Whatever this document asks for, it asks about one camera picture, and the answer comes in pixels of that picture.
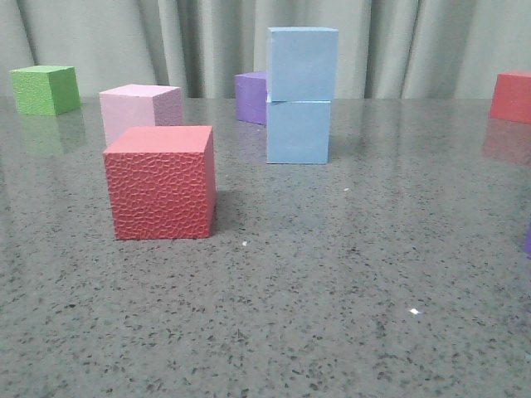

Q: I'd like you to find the light blue foam cube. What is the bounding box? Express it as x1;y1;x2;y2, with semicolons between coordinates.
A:
266;101;331;164

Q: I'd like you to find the large red textured cube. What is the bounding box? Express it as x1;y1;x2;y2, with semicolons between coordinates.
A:
103;125;217;240

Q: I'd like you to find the purple foam cube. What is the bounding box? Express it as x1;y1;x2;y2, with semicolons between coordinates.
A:
234;71;267;124

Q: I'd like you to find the pink foam cube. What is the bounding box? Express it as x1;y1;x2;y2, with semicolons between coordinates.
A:
99;84;183;145

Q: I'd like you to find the grey-green curtain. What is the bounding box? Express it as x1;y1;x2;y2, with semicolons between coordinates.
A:
1;1;530;99

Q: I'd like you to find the green foam cube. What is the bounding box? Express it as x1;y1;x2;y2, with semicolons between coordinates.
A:
9;66;80;116

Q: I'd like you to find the purple cube at edge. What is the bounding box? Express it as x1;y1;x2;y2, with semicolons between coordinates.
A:
524;226;531;255

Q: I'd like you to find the red foam cube far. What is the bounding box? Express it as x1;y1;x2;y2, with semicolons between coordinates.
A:
489;70;531;124

